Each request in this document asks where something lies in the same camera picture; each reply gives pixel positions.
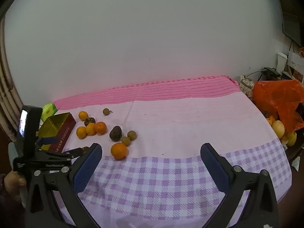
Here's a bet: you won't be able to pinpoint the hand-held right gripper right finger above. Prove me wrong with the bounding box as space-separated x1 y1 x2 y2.
200 143 280 228

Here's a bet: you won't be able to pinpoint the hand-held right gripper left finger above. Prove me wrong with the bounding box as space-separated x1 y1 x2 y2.
25 143 103 228

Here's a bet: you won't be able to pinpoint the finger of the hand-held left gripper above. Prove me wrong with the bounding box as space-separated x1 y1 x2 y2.
47 147 90 159
36 136 60 146

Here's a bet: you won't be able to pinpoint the gold tin box red sides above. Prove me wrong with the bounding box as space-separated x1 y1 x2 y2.
37 112 77 153

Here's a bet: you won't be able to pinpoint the person's left hand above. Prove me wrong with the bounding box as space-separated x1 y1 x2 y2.
3 171 27 203

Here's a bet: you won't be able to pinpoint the green tissue pack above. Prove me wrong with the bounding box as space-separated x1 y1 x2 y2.
40 103 59 121

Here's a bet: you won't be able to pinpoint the pink checkered tablecloth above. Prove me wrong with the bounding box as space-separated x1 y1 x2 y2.
49 75 292 228

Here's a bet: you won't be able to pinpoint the yellow pear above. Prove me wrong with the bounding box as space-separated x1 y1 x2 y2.
286 131 297 147
272 120 285 138

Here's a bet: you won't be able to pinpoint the patterned lidded jar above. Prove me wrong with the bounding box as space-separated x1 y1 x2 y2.
239 75 255 98

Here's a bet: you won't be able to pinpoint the orange plastic bag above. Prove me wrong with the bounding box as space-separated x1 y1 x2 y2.
252 79 304 138

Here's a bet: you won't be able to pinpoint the black power adapter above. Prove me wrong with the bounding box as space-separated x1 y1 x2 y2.
263 67 281 78

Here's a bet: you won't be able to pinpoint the white paper cup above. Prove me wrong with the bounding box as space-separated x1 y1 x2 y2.
276 52 288 75

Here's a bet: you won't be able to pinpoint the white cardboard box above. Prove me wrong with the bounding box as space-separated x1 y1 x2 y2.
287 51 304 82

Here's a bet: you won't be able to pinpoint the beige folded table frame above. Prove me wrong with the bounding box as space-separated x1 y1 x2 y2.
0 17 25 142

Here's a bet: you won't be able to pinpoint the black wall television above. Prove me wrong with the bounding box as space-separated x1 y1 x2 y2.
281 0 304 48

